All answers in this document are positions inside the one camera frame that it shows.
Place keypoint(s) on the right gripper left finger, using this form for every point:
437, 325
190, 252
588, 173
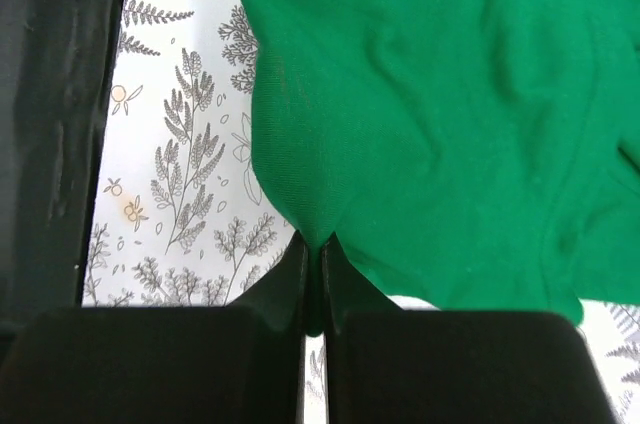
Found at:
270, 366

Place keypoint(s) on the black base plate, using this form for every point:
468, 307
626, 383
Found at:
57, 60

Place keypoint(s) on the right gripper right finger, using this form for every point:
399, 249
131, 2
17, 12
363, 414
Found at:
352, 307

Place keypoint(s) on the green t shirt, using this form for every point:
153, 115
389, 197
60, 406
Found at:
474, 154

